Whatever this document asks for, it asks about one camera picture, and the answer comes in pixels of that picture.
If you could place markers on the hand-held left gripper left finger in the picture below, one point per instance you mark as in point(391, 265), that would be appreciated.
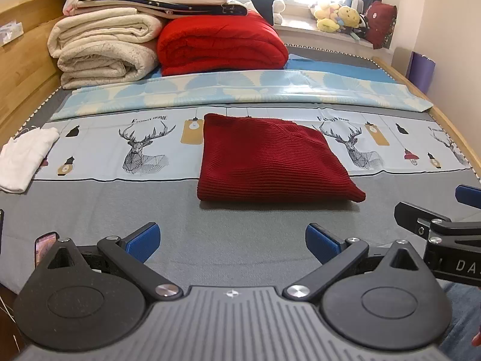
point(142, 242)

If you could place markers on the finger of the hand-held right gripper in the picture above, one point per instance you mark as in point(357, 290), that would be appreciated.
point(469, 195)
point(413, 216)

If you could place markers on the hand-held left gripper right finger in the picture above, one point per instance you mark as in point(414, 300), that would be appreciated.
point(321, 244)

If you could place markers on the dark red knit sweater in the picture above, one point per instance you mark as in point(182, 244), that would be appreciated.
point(270, 158)

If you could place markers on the grey deer-print bed sheet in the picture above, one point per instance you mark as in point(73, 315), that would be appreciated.
point(225, 233)

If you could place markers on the black phone with landscape screen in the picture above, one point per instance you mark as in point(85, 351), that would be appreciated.
point(44, 248)

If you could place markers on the purple bin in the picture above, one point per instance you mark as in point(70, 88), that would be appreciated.
point(421, 72)

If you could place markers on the black phone with yellow screen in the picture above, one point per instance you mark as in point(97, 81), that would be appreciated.
point(1, 233)

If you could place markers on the white small garment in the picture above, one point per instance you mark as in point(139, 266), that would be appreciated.
point(26, 158)

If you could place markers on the light blue leaf-print blanket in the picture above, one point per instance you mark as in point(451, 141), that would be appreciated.
point(240, 90)

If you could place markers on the dark red printed cushion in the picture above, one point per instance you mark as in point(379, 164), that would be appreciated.
point(381, 24)

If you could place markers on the cream fleece folded blanket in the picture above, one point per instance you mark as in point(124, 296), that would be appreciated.
point(101, 49)

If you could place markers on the flat yellow plush toy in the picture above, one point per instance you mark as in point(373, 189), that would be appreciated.
point(327, 25)

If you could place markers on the round yellow plush toy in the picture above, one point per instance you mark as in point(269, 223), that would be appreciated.
point(348, 17)

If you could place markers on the red folded blanket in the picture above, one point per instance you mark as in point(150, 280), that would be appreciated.
point(221, 45)

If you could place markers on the small white plush toy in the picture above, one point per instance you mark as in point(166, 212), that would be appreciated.
point(279, 11)

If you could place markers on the navy star-print folded blanket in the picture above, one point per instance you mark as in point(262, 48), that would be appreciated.
point(195, 9)

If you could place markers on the tissue box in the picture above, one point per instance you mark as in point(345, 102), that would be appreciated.
point(10, 34)

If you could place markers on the wooden bed frame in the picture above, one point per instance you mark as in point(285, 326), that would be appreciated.
point(26, 82)

